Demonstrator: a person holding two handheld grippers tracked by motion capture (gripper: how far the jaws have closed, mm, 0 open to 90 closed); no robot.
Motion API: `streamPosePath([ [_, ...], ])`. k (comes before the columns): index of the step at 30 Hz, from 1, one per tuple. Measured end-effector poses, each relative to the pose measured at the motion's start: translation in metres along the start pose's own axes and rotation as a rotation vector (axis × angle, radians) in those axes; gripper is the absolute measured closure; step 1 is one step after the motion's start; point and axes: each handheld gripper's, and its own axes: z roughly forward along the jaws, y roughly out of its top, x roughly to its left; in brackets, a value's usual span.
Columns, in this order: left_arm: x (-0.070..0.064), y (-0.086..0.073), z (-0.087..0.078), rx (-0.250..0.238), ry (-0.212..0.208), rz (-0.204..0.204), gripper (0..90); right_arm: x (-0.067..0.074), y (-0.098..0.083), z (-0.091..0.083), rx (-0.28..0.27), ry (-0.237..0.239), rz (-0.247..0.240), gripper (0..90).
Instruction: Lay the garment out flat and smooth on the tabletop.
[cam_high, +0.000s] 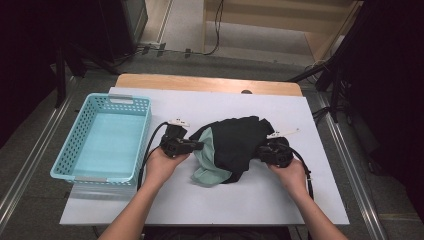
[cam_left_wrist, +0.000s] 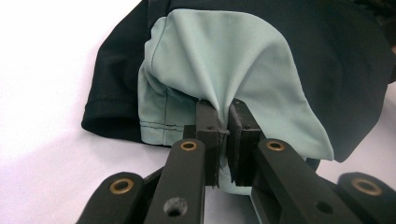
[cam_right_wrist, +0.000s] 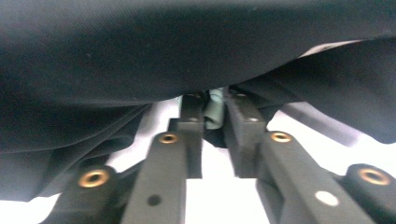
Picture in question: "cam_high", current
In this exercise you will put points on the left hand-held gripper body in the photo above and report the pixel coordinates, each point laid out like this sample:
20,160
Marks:
173,143

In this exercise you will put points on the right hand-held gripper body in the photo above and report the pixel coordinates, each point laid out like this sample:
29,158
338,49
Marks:
278,153

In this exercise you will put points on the black and green shirt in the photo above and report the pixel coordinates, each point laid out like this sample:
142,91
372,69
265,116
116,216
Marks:
233,146

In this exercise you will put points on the turquoise plastic basket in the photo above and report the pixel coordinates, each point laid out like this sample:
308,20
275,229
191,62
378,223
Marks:
110,143

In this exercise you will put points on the person's right hand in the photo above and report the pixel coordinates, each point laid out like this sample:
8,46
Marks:
293,176

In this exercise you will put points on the person's left hand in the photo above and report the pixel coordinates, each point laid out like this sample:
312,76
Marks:
160,170

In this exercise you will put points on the dark round table grommet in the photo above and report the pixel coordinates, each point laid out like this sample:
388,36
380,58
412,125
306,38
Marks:
246,91

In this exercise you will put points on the black metal stand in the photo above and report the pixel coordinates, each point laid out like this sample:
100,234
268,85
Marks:
60,83
336,90

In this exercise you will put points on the black curtain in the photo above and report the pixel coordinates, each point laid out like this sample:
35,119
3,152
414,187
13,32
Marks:
20,66
393,100

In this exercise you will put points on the dark cabinet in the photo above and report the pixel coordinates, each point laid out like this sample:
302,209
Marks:
113,26

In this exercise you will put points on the light wooden shelf unit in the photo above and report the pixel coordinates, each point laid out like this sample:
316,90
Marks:
266,20

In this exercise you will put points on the metal floor rail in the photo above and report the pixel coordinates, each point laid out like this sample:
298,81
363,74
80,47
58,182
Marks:
33,156
353,173

